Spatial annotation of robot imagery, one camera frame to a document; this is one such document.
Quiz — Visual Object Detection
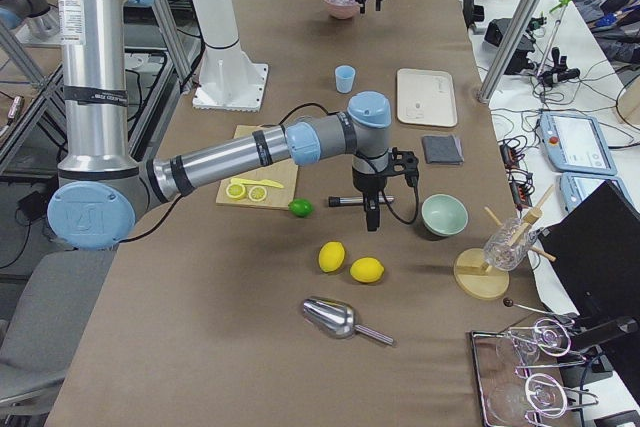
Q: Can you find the pink bowl of ice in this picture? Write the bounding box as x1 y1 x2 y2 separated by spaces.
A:
323 0 360 20

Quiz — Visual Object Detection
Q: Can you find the light blue plastic cup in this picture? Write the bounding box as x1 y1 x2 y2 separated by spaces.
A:
334 65 356 94

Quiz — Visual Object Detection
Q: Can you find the metal ice scoop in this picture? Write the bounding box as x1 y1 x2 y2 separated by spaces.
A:
301 297 395 346

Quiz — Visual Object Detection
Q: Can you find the steel muddler black tip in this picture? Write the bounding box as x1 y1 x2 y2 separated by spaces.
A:
327 194 395 207

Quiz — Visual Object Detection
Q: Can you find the yellow lemon far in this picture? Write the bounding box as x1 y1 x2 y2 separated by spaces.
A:
349 257 385 284

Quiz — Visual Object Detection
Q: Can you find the yellow lemon near board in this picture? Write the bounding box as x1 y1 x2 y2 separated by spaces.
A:
318 241 346 273

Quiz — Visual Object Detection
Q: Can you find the mint green bowl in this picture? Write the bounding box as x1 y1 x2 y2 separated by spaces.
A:
421 194 469 237

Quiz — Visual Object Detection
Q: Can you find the green lime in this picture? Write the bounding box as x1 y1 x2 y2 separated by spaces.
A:
288 198 314 218

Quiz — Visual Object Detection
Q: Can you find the grey folded cloth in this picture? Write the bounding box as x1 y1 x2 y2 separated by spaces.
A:
421 135 464 165

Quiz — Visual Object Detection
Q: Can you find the wooden cutting board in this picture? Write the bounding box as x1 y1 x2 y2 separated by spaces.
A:
215 124 300 211

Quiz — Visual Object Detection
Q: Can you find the yellow plastic knife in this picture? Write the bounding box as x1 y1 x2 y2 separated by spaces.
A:
230 177 284 189

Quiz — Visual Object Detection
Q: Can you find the cream rabbit tray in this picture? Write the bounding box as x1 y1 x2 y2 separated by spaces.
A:
396 68 458 128

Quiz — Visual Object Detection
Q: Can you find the lemon slice inner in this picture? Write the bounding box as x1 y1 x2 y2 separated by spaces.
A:
247 185 268 202

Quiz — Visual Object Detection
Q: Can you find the wooden glass stand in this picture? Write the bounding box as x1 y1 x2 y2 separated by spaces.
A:
454 185 556 300

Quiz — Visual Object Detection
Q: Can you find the clear patterned glass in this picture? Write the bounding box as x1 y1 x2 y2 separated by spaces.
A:
483 218 537 272

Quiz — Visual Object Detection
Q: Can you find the teach pendant lower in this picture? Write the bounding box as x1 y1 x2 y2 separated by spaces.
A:
559 172 627 213

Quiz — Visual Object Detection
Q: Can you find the teach pendant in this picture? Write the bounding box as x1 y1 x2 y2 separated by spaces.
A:
538 112 618 176
559 172 627 213

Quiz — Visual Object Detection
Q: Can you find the teach pendant upper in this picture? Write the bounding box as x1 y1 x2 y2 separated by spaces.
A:
538 112 618 176

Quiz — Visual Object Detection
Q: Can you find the black monitor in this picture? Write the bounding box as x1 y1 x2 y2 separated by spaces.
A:
541 181 639 321

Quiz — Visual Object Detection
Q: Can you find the grey chair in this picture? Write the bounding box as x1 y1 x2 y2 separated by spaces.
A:
1 250 115 417

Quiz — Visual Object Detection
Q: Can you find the black camera cable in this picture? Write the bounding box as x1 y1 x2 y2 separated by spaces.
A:
357 154 422 226

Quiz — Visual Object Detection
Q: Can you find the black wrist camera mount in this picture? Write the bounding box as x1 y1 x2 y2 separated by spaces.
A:
389 147 419 188

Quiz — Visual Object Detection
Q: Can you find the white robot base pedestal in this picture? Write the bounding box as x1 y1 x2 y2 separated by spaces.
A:
192 0 269 112

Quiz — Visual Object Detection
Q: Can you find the aluminium frame post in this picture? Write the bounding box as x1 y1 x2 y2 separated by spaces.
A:
477 0 539 105

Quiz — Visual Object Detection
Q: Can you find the wire glass rack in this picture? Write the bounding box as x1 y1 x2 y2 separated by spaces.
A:
468 316 599 426

